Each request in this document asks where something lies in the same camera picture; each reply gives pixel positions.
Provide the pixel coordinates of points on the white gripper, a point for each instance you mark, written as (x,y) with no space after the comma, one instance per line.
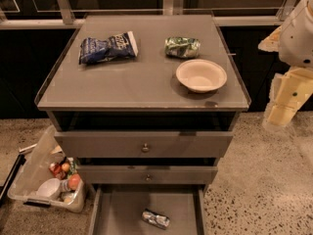
(297,39)

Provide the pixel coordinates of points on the silver blue redbull can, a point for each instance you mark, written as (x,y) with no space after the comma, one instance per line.
(155,219)

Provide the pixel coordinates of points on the grey drawer cabinet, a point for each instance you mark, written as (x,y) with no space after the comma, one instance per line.
(142,93)

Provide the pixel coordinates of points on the grey open bottom drawer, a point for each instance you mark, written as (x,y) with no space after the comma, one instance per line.
(118,210)

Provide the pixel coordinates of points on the grey middle drawer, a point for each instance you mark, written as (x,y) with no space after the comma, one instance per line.
(147,174)

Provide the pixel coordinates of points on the grey top drawer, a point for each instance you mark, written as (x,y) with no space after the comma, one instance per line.
(144,144)

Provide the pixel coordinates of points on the beige paper bowl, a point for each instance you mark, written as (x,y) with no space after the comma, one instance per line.
(201,76)

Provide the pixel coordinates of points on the green crumpled snack bag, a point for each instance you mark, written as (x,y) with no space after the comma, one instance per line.
(182,47)

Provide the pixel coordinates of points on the blue chip bag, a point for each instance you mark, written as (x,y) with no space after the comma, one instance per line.
(122,46)

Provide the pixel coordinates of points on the red apple in bin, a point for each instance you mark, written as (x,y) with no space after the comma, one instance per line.
(74,181)

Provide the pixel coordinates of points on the clear plastic storage bin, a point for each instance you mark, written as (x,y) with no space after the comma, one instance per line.
(31,182)

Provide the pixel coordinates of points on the metal railing frame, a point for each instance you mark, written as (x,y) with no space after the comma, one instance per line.
(51,14)

